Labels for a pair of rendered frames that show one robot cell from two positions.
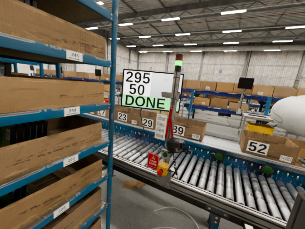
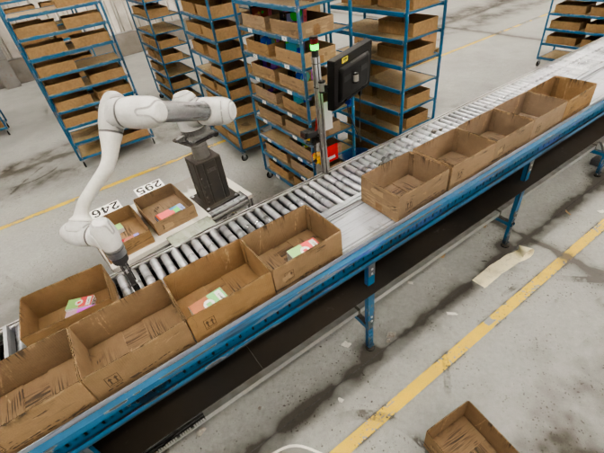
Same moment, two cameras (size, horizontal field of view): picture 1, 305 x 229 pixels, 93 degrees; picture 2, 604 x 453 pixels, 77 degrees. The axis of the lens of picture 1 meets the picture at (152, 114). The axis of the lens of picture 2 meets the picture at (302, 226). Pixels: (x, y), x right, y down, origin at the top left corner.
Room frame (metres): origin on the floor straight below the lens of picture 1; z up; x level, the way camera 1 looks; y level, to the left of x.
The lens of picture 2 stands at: (2.16, -2.24, 2.20)
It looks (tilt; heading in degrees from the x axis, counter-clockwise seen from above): 39 degrees down; 124
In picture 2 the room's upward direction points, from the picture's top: 8 degrees counter-clockwise
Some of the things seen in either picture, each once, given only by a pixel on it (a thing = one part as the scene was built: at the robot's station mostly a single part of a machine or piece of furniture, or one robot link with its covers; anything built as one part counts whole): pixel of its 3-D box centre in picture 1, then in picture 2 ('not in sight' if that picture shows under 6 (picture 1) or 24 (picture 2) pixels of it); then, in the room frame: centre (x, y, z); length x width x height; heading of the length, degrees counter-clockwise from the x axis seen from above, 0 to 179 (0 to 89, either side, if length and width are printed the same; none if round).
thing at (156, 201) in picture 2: not in sight; (164, 208); (0.23, -0.97, 0.80); 0.38 x 0.28 x 0.10; 158
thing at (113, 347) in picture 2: not in sight; (133, 336); (1.00, -1.84, 0.96); 0.39 x 0.29 x 0.17; 64
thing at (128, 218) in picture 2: not in sight; (120, 232); (0.14, -1.27, 0.80); 0.38 x 0.28 x 0.10; 157
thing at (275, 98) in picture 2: not in sight; (279, 89); (0.17, 0.68, 0.99); 0.40 x 0.30 x 0.10; 152
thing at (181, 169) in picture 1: (183, 166); (340, 194); (1.23, -0.34, 0.72); 0.52 x 0.05 x 0.05; 154
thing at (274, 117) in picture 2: not in sight; (282, 110); (0.18, 0.68, 0.79); 0.40 x 0.30 x 0.10; 155
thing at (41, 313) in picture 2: not in sight; (73, 308); (0.45, -1.82, 0.83); 0.39 x 0.29 x 0.17; 60
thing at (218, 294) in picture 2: not in sight; (212, 308); (1.18, -1.57, 0.92); 0.16 x 0.11 x 0.07; 68
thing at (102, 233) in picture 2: not in sight; (102, 233); (0.63, -1.58, 1.19); 0.13 x 0.11 x 0.16; 15
